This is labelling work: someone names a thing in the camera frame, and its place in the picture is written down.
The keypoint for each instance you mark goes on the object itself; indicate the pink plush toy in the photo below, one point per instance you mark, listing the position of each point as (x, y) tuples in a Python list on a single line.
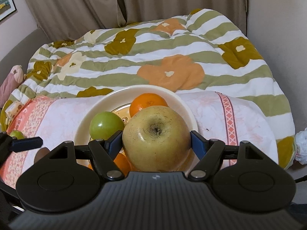
[(12, 81)]

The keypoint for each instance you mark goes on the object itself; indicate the cream duck plate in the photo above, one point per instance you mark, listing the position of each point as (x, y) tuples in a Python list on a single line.
[(118, 102)]

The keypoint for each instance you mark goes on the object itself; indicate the yellow apple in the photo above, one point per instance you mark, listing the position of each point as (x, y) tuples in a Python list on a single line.
[(156, 139)]

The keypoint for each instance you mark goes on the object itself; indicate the grey bed headboard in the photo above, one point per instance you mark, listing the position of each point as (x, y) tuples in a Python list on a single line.
[(21, 54)]

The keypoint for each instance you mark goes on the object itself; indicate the person right hand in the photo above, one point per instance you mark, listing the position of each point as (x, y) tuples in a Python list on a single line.
[(42, 152)]

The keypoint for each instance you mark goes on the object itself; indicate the framed picture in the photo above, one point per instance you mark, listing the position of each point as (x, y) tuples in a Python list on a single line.
[(7, 7)]

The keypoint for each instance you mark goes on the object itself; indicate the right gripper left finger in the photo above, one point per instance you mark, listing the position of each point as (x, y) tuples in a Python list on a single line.
[(103, 154)]

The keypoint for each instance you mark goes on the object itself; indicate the small tangerine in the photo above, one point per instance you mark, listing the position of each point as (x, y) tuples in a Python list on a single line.
[(123, 164)]

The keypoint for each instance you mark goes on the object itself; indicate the pink floral cloth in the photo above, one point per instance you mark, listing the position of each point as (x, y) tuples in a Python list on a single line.
[(57, 120)]

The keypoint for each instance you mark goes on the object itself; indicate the beige curtain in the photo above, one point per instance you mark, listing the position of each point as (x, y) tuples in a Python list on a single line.
[(70, 19)]

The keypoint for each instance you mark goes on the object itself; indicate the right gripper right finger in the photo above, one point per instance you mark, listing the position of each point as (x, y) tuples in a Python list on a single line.
[(209, 153)]

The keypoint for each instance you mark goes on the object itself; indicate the snack packet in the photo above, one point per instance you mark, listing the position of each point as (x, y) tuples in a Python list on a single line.
[(12, 110)]

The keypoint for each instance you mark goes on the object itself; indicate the striped floral quilt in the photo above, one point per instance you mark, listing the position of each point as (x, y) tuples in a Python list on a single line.
[(200, 51)]

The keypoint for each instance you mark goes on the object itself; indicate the white plastic bag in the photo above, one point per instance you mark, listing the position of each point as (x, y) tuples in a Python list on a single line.
[(301, 147)]

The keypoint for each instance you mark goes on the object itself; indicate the small green apple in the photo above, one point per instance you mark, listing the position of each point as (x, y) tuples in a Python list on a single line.
[(105, 124), (17, 134)]

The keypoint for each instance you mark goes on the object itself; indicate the small orange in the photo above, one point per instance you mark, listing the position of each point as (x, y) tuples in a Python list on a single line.
[(144, 101)]

